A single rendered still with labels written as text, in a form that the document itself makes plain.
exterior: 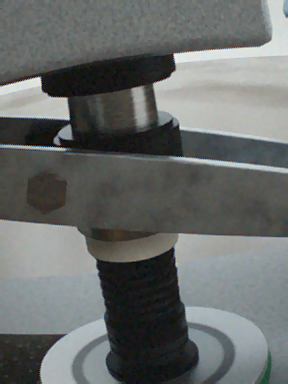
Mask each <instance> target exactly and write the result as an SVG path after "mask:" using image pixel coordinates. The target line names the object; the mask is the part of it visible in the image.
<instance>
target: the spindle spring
mask: <svg viewBox="0 0 288 384"><path fill-rule="evenodd" d="M155 259H156V260H155ZM95 260H96V267H97V270H98V271H99V272H98V276H99V278H100V288H101V289H102V292H101V293H102V296H103V298H104V302H105V306H106V313H107V315H108V317H109V318H110V319H111V320H114V321H116V322H119V323H124V324H143V323H152V322H155V321H158V320H160V319H162V318H164V317H166V316H167V315H169V314H171V313H172V312H173V311H174V310H175V309H176V308H177V306H179V305H180V304H181V298H180V294H179V292H180V288H179V285H178V277H177V275H176V274H177V268H176V266H175V264H176V256H175V247H174V246H173V247H172V248H171V249H169V250H167V251H166V252H163V253H160V254H158V255H156V256H154V257H152V258H149V259H141V260H136V261H128V262H110V261H103V260H99V259H96V258H95ZM153 260H154V261H153ZM150 261H152V262H150ZM148 262H150V263H148ZM145 263H148V264H145ZM141 264H145V265H142V266H137V265H141ZM131 266H137V267H132V268H114V267H131ZM158 269H159V270H158ZM156 270H157V271H156ZM154 271H155V272H154ZM152 272H153V273H152ZM149 273H151V274H149ZM146 274H148V275H146ZM142 275H145V276H142ZM138 276H142V277H138ZM131 277H138V278H131ZM117 278H131V279H117ZM158 280H159V281H158ZM156 281H157V282H156ZM154 282H155V283H154ZM151 283H153V284H151ZM149 284H151V285H149ZM145 285H148V286H145ZM136 286H139V287H136ZM141 286H145V287H141ZM119 287H136V288H119ZM159 290H160V291H159ZM157 291H158V292H157ZM155 292H156V293H155ZM152 293H154V294H152ZM149 294H151V295H149ZM146 295H148V296H146ZM141 296H144V297H141ZM135 297H140V298H135ZM130 298H133V299H130ZM154 302H155V303H154ZM151 303H152V304H151ZM148 304H150V305H148ZM143 305H146V306H143ZM137 306H142V307H137ZM128 307H133V308H128ZM156 311H157V312H156ZM154 312H155V313H154ZM151 313H152V314H151ZM147 314H149V315H147ZM142 315H145V316H142ZM137 316H139V317H137Z"/></svg>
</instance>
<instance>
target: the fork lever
mask: <svg viewBox="0 0 288 384"><path fill-rule="evenodd" d="M66 124H70V120H69V117H63V118H61V117H51V116H45V117H41V116H32V115H30V116H23V115H16V116H13V115H0V220H6V221H21V222H27V223H35V224H50V225H65V226H71V227H81V228H97V229H113V230H130V231H146V232H163V233H179V234H196V235H212V236H218V235H227V236H242V237H250V236H257V237H271V238H274V237H285V238H288V141H287V140H279V139H269V138H264V137H260V136H250V135H240V133H231V132H220V131H211V130H210V129H200V128H189V127H180V131H181V139H182V148H183V156H184V157H172V156H160V155H147V154H135V153H122V152H111V151H99V150H87V149H75V148H70V149H63V148H53V147H42V146H39V147H31V146H26V142H25V135H26V134H28V132H33V131H39V130H44V129H50V128H54V127H56V126H61V125H66Z"/></svg>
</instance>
